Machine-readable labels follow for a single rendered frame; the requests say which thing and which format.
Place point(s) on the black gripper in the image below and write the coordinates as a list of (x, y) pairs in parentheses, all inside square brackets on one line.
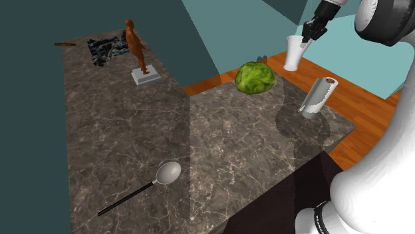
[(326, 12)]

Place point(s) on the dark mottled sink basin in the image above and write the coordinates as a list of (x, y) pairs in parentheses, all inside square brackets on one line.
[(104, 50)]

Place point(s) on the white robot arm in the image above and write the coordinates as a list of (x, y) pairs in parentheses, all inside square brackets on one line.
[(373, 181)]

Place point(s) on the dark robot stand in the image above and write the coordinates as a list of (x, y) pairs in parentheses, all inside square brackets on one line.
[(291, 201)]

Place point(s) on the green cabbage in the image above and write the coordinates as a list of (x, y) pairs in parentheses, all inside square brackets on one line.
[(255, 78)]

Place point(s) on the white cup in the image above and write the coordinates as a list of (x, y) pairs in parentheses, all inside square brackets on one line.
[(294, 53)]

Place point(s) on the brown figure on grey base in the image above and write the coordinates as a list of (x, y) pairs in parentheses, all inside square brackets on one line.
[(136, 45)]

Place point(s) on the white paper towel roll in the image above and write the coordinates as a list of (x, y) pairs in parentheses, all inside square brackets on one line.
[(317, 97)]

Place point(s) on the thin brown bar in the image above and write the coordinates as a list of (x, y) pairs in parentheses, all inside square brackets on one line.
[(64, 44)]

